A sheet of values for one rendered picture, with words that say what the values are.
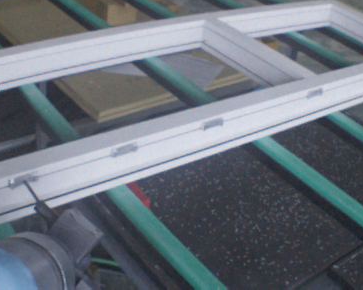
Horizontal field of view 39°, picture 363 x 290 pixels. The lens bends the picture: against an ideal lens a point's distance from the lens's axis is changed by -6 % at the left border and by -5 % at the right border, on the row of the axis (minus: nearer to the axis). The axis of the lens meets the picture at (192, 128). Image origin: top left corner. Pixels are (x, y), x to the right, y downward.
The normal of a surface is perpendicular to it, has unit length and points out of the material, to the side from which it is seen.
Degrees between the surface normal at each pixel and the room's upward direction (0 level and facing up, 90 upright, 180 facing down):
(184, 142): 90
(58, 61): 90
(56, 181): 90
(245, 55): 90
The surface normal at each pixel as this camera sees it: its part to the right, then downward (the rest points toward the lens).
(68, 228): -0.01, -0.07
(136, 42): 0.59, 0.48
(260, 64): -0.79, 0.24
